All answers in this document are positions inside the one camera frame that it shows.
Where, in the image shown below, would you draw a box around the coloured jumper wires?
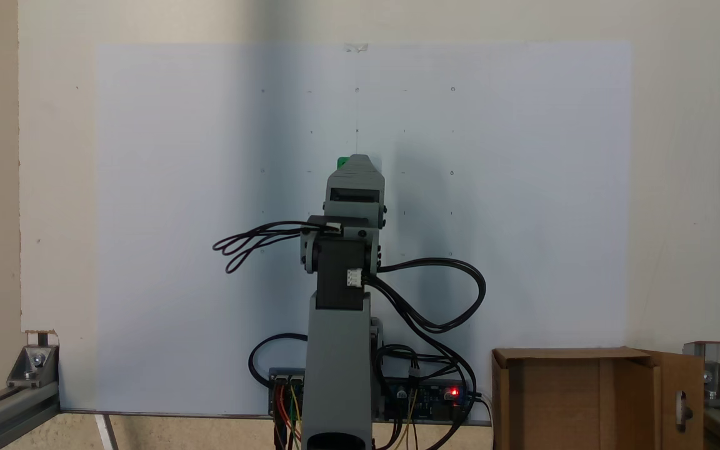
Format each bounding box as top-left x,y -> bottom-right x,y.
275,384 -> 306,450

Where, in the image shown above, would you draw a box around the black gripper cable bundle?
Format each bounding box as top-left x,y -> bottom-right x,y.
212,219 -> 342,275

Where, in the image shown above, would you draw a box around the circuit board with coloured wires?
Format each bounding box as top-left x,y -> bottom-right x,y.
269,367 -> 306,417

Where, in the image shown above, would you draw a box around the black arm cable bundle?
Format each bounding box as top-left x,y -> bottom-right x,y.
363,257 -> 488,391

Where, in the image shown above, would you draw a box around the black cable loop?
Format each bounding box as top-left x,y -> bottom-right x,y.
248,332 -> 308,388

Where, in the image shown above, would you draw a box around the metal corner bracket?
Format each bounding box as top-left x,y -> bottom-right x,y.
7,344 -> 60,389
684,341 -> 720,411

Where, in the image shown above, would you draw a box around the blue circuit board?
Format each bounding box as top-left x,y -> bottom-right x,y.
380,377 -> 471,423

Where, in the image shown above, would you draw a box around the grey movable gripper finger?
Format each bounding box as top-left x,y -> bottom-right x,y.
326,154 -> 386,190

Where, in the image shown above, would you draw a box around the brown cardboard box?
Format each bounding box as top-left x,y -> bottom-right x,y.
491,347 -> 706,450

